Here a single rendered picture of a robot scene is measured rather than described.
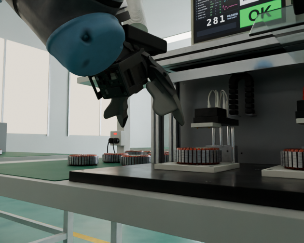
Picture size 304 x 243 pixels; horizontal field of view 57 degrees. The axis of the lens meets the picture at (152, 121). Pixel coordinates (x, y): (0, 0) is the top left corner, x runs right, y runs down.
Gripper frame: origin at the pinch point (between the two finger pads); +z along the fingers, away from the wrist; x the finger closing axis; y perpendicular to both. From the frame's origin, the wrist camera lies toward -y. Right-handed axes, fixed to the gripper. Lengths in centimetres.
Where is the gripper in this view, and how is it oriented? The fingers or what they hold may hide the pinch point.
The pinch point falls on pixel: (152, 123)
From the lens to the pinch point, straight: 52.5
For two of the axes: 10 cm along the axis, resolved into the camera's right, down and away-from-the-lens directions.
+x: 8.1, -0.3, -5.8
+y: -4.9, 4.9, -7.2
